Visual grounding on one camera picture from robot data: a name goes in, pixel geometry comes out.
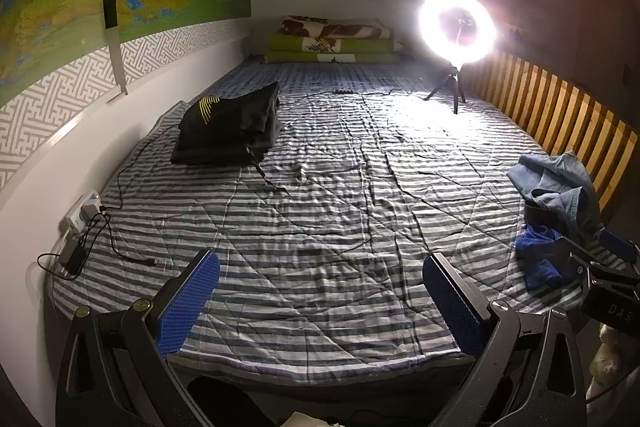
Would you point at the black power adapter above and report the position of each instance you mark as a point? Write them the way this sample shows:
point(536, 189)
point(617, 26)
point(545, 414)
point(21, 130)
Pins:
point(75, 258)

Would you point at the striped quilted blanket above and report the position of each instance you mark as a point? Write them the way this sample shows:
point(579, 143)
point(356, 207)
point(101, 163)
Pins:
point(340, 187)

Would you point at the white crumpled bag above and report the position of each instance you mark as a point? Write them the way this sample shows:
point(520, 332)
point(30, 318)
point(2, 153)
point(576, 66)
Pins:
point(607, 357)

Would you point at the wooden slatted bed rail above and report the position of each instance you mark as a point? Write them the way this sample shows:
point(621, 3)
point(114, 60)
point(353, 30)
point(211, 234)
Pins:
point(560, 112)

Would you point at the brown floral folded blanket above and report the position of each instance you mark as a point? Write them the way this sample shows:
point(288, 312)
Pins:
point(340, 28)

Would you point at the light blue denim garment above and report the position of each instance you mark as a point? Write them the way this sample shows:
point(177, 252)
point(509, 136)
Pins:
point(555, 184)

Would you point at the small black tripod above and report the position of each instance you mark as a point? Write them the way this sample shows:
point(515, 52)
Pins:
point(452, 79)

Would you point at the stack of black folded clothes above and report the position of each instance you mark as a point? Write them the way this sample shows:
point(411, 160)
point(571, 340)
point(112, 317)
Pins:
point(225, 122)

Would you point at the blue pinstriped cloth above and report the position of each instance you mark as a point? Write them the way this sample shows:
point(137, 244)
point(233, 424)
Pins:
point(542, 257)

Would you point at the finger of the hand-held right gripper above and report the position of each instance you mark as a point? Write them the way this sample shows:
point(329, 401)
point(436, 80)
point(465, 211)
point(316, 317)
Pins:
point(600, 264)
point(622, 247)

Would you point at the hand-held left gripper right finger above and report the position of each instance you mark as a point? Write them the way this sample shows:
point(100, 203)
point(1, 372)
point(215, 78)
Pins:
point(450, 302)

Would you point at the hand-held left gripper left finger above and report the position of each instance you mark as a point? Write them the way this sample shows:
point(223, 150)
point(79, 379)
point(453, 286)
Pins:
point(192, 297)

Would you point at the white power strip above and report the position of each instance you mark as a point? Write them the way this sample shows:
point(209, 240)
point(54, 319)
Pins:
point(80, 213)

